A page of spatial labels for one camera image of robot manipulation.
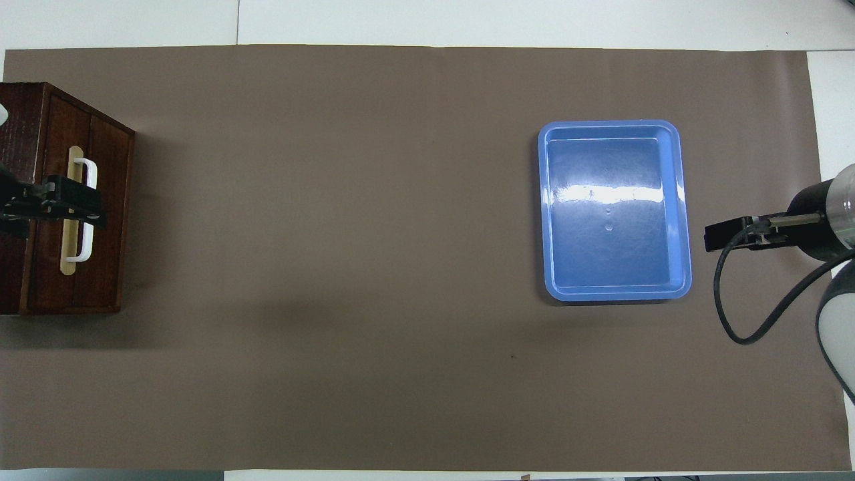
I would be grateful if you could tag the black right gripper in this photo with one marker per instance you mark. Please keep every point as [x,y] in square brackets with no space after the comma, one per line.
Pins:
[811,220]

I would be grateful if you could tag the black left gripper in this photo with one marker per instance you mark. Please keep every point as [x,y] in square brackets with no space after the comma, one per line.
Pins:
[17,207]

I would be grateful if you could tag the dark wooden drawer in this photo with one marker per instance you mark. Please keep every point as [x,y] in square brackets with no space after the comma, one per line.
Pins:
[107,153]

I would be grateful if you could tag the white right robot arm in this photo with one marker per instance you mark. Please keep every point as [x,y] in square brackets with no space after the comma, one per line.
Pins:
[838,314]

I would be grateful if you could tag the dark wooden drawer cabinet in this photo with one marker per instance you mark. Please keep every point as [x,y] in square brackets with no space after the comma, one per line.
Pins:
[20,287]

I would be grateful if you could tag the blue plastic tray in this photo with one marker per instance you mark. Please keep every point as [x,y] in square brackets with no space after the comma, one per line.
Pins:
[614,267]

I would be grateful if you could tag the brown table mat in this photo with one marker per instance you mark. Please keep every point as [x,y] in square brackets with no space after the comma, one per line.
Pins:
[367,234]

